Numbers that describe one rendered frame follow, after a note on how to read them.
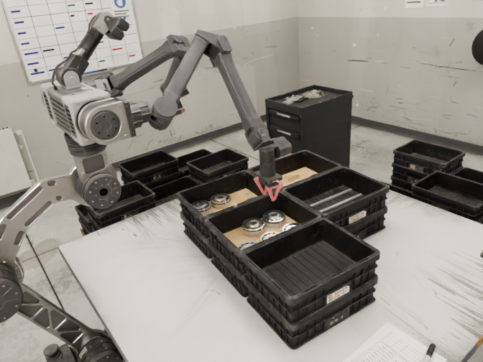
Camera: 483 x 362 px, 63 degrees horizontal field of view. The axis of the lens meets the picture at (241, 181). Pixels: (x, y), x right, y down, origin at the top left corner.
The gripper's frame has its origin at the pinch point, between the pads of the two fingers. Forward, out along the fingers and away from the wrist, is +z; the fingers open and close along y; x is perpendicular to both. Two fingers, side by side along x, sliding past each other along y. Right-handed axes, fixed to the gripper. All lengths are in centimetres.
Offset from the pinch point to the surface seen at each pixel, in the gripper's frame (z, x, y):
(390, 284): 36, -32, -34
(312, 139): 44, -126, 126
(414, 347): 36, -15, -59
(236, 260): 19.2, 18.9, -4.8
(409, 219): 35, -75, -8
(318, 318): 28.4, 7.1, -37.2
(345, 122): 40, -167, 131
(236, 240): 23.4, 9.8, 11.6
